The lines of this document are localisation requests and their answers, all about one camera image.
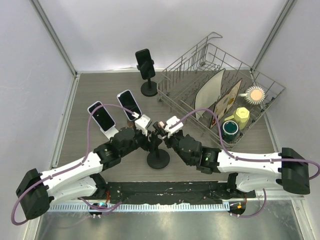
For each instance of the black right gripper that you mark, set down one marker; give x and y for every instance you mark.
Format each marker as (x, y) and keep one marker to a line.
(167, 141)

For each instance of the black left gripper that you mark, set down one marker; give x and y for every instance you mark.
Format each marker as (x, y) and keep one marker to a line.
(147, 144)

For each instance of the black round-base phone stand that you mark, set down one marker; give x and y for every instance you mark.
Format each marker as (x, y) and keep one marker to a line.
(157, 158)

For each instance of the black clamp phone stand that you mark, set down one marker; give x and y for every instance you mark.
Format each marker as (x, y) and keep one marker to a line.
(149, 88)

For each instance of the black phone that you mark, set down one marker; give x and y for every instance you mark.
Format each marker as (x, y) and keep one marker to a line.
(145, 64)

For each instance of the phone with pink case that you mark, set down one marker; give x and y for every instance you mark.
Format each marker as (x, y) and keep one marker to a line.
(161, 124)

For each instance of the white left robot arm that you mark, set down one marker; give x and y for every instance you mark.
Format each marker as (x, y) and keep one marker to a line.
(36, 190)

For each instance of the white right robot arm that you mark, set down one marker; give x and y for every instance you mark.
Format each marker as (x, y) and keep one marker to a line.
(285, 170)

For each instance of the wooden round phone stand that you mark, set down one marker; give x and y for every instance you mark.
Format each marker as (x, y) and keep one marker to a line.
(130, 123)

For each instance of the white phone stand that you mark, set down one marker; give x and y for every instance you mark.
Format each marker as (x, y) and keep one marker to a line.
(110, 132)

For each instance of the phone with lilac case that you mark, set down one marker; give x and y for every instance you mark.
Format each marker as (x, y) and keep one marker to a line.
(101, 116)

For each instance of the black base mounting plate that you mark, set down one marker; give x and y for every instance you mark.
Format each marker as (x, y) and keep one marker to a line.
(168, 193)

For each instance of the plain white square plate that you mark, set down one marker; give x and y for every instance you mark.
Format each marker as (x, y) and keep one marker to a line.
(210, 92)

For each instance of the floral square plate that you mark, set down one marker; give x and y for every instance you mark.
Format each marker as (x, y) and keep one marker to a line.
(224, 103)

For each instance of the teal green mug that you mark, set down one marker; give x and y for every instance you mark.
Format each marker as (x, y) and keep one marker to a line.
(229, 131)

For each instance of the yellow mug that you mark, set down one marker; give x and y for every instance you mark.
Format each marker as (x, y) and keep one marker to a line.
(241, 116)

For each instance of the striped white mug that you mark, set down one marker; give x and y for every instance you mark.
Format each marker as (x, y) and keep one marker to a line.
(254, 95)

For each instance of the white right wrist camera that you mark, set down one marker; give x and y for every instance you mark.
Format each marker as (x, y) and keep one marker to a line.
(173, 125)

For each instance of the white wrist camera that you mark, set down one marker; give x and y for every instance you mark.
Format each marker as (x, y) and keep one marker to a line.
(173, 125)
(143, 123)

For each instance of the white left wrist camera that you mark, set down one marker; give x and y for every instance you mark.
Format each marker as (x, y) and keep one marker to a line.
(143, 123)

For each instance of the grey wire dish rack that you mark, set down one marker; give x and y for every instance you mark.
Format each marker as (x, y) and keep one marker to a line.
(183, 78)

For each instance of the white slotted cable duct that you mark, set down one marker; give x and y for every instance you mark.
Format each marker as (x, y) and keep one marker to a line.
(78, 206)

